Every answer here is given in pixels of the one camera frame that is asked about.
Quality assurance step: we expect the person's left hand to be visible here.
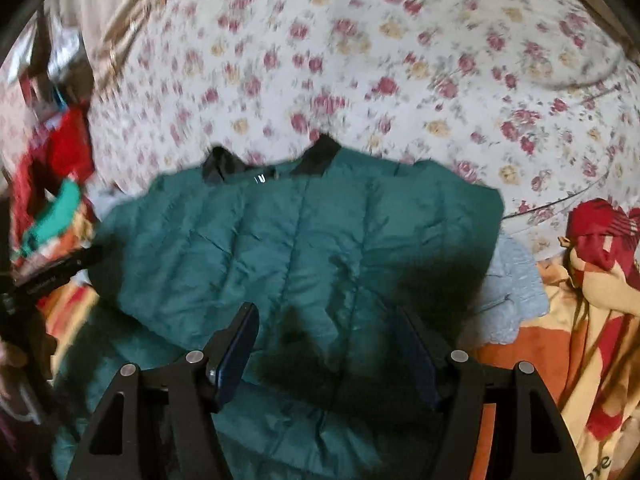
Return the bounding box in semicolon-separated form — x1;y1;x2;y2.
1;309;58;426

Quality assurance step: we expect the beige satin pillow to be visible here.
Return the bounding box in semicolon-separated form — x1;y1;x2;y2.
41;0;222;97

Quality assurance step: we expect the red cream love blanket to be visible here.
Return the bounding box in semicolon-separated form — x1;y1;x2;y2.
34;198;640;480

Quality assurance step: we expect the grey fleece sweater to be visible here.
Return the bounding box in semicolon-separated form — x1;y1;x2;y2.
457;233;549;350

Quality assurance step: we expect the green quilted puffer jacket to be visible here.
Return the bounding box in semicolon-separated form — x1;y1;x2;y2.
53;148;503;479

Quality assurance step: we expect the floral white bed sheet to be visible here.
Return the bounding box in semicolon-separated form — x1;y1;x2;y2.
88;0;639;255

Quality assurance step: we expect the red garment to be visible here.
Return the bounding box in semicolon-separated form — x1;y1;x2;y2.
12;103;94;255

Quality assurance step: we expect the bright green garment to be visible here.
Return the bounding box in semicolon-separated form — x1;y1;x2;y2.
20;178;81;257

